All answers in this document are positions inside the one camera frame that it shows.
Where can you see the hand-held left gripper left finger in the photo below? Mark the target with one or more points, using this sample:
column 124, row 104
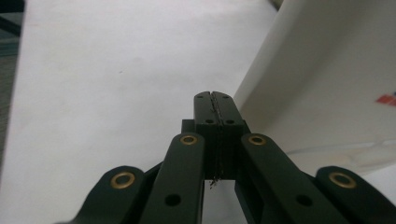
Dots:
column 207, row 109

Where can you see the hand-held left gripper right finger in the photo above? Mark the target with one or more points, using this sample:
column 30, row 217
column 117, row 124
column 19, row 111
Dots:
column 229, row 109

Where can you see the white bottle with blue pump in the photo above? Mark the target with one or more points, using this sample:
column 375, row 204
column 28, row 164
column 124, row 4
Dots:
column 320, row 77

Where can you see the pale grey table mat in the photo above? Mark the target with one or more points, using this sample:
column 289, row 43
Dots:
column 109, row 77

